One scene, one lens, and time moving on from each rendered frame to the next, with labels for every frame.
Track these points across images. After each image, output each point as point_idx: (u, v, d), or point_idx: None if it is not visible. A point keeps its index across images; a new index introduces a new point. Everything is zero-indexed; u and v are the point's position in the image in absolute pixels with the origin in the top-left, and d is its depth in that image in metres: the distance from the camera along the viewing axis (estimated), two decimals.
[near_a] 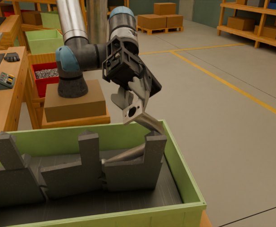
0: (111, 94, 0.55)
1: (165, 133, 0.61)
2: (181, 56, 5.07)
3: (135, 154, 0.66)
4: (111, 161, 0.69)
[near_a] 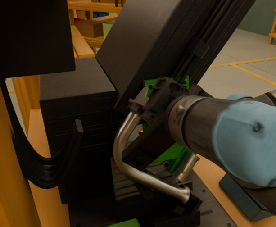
0: None
1: (113, 153, 0.55)
2: (249, 70, 4.39)
3: (146, 173, 0.60)
4: (174, 184, 0.62)
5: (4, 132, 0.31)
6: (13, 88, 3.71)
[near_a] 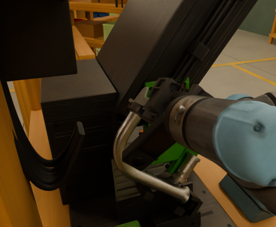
0: None
1: (113, 153, 0.55)
2: (249, 71, 4.39)
3: (146, 173, 0.60)
4: (174, 184, 0.62)
5: (7, 135, 0.32)
6: (13, 88, 3.71)
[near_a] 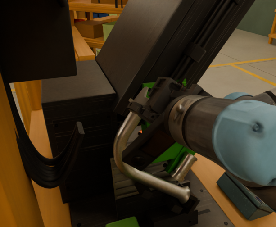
0: None
1: (113, 153, 0.55)
2: (248, 71, 4.41)
3: (147, 173, 0.60)
4: (174, 183, 0.62)
5: (10, 135, 0.33)
6: (13, 88, 3.73)
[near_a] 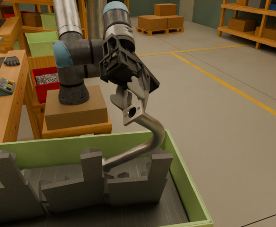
0: (110, 95, 0.54)
1: (165, 133, 0.61)
2: (182, 57, 5.05)
3: (135, 153, 0.66)
4: (112, 161, 0.70)
5: None
6: None
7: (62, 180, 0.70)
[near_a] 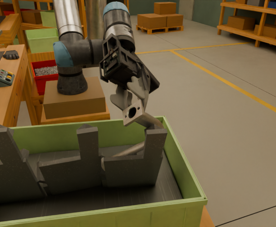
0: (110, 95, 0.54)
1: None
2: (181, 55, 5.06)
3: (135, 152, 0.66)
4: None
5: None
6: None
7: None
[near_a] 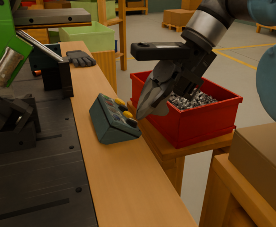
0: (168, 110, 0.54)
1: None
2: (230, 56, 4.25)
3: None
4: None
5: None
6: None
7: None
